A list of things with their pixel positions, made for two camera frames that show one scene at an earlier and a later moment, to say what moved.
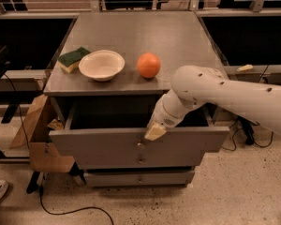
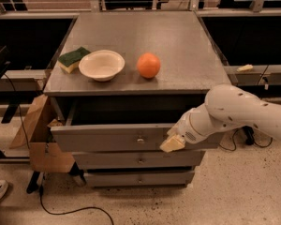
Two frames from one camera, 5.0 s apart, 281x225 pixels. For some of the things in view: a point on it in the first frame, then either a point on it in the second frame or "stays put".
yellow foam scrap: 245,67 stays put
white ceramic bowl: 102,65 stays put
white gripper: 161,115 → 186,128
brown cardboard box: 34,132 stays put
